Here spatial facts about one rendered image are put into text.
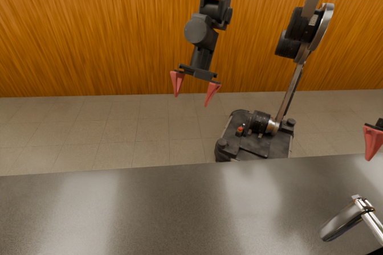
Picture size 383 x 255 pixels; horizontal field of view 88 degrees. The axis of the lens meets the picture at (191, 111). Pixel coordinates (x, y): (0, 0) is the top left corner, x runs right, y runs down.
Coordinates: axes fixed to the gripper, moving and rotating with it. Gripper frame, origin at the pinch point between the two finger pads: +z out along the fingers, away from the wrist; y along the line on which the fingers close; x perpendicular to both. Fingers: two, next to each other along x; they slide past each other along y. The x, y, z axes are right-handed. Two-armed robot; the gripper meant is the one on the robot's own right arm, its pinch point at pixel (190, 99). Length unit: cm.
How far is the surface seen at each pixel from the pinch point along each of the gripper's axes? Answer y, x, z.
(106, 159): -80, 69, 81
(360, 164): 50, 13, 5
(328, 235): 31.3, -28.6, 5.9
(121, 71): -125, 122, 15
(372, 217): 32.2, -32.3, 0.1
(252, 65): -3, 185, -28
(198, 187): 11.7, -11.0, 18.5
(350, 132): 112, 188, 14
